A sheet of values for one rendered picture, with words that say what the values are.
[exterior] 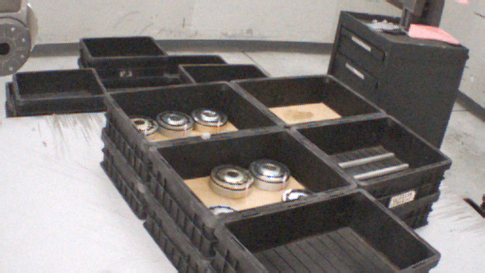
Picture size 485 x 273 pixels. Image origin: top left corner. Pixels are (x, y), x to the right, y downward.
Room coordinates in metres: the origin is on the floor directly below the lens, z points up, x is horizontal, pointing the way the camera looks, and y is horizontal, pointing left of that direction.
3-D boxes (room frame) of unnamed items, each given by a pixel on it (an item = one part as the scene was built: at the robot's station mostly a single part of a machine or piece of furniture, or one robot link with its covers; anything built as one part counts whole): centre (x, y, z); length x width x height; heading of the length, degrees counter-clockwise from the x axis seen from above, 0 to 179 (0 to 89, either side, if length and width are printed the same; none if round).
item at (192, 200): (1.24, -0.04, 0.92); 0.40 x 0.30 x 0.02; 128
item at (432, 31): (0.87, -0.26, 1.43); 0.09 x 0.07 x 0.07; 31
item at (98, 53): (2.75, 0.65, 0.37); 0.40 x 0.30 x 0.45; 121
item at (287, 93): (1.72, -0.17, 0.87); 0.40 x 0.30 x 0.11; 128
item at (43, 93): (2.20, 0.79, 0.37); 0.40 x 0.30 x 0.45; 120
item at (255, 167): (1.36, -0.08, 0.86); 0.10 x 0.10 x 0.01
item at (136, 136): (1.47, 0.14, 0.92); 0.40 x 0.30 x 0.02; 128
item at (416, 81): (3.05, -0.74, 0.45); 0.60 x 0.45 x 0.90; 121
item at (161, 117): (1.53, 0.19, 0.86); 0.10 x 0.10 x 0.01
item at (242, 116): (1.47, 0.14, 0.87); 0.40 x 0.30 x 0.11; 128
